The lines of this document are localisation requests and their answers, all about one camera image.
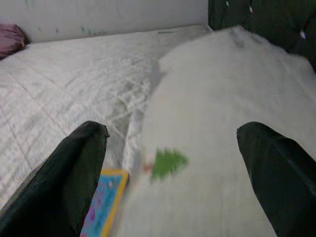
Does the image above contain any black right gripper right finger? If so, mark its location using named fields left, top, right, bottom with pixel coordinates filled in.
left=236, top=121, right=316, bottom=237

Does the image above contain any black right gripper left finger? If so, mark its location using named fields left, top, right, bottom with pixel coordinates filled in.
left=0, top=120, right=111, bottom=237

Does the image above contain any colourful children's book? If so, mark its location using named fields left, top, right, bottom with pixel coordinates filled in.
left=80, top=167, right=130, bottom=237

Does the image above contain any white pillow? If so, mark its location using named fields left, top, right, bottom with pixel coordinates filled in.
left=116, top=24, right=316, bottom=237

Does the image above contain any pink cartoon print blanket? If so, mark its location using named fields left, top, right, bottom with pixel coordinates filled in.
left=0, top=23, right=30, bottom=60

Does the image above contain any black tufted headboard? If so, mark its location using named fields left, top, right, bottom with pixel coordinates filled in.
left=208, top=0, right=316, bottom=75

